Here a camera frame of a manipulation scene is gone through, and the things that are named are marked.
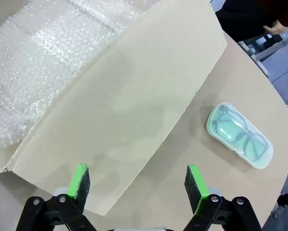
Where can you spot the open cardboard shipping box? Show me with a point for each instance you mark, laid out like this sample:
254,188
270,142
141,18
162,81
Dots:
134,96

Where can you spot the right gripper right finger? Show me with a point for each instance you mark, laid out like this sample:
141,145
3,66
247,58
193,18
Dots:
196,190

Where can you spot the green translucent glasses case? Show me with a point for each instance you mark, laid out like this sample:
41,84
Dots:
213,130

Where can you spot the person in maroon top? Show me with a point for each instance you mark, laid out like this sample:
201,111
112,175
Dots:
242,19

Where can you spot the dark grey plastic stool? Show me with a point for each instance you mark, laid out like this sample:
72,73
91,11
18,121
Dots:
260,41

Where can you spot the person's left hand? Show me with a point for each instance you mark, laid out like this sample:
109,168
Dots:
277,29

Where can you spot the black-framed eyeglasses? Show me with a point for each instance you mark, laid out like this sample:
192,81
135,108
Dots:
250,133

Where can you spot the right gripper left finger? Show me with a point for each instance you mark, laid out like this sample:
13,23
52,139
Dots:
80,190

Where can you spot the clear bubble wrap sheet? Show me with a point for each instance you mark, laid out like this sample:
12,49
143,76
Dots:
38,60

